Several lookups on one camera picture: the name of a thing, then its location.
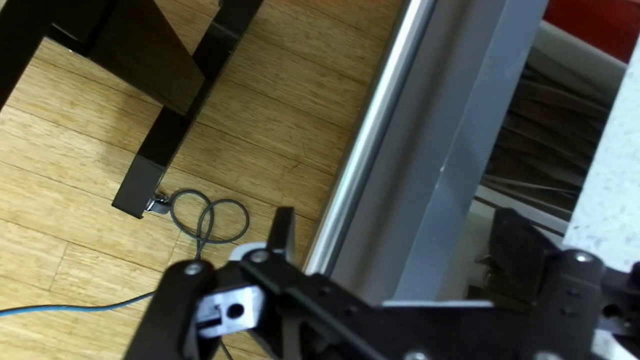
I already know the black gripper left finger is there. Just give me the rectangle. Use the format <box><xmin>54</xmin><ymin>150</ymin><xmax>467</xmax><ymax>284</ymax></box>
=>
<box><xmin>268</xmin><ymin>205</ymin><xmax>295</xmax><ymax>259</ymax></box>

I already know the black table leg frame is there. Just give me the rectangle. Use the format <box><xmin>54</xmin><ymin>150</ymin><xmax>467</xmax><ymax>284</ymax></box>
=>
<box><xmin>0</xmin><ymin>0</ymin><xmax>265</xmax><ymax>219</ymax></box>

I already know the dark drawer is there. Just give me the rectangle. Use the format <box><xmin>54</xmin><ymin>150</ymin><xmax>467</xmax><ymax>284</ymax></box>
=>
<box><xmin>303</xmin><ymin>0</ymin><xmax>640</xmax><ymax>305</ymax></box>

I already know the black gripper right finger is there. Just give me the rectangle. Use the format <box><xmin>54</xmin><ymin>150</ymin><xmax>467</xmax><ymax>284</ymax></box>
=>
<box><xmin>489</xmin><ymin>207</ymin><xmax>556</xmax><ymax>307</ymax></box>

